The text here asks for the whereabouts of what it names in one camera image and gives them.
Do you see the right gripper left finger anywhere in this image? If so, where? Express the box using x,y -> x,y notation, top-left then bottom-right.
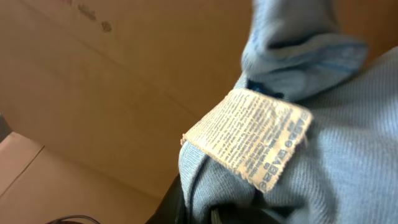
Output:
146,174 -> 189,224

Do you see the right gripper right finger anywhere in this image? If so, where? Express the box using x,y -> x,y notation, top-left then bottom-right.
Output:
211,205 -> 280,224

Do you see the light blue t-shirt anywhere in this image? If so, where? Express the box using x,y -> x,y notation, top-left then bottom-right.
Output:
178,0 -> 397,223

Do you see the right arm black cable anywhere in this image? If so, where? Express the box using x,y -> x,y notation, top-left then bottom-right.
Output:
45,214 -> 102,224

